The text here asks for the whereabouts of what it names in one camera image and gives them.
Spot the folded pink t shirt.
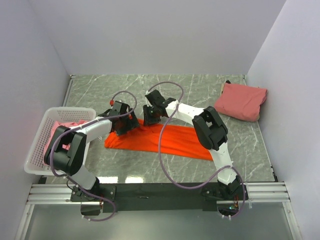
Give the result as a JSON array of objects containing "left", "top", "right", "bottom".
[{"left": 214, "top": 81, "right": 268, "bottom": 122}]

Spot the orange polo shirt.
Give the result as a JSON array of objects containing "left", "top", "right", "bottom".
[{"left": 104, "top": 119, "right": 213, "bottom": 161}]

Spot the white plastic laundry basket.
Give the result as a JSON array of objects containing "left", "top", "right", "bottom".
[{"left": 24, "top": 106, "right": 96, "bottom": 176}]

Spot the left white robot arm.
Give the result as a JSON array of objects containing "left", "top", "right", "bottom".
[{"left": 43, "top": 101, "right": 139, "bottom": 201}]

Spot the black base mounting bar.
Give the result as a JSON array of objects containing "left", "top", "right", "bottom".
[{"left": 69, "top": 182, "right": 250, "bottom": 213}]

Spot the crumpled pink shirt in basket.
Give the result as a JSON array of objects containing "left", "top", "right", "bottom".
[{"left": 43, "top": 119, "right": 87, "bottom": 166}]

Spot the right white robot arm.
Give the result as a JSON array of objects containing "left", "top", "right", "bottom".
[{"left": 143, "top": 90, "right": 247, "bottom": 201}]

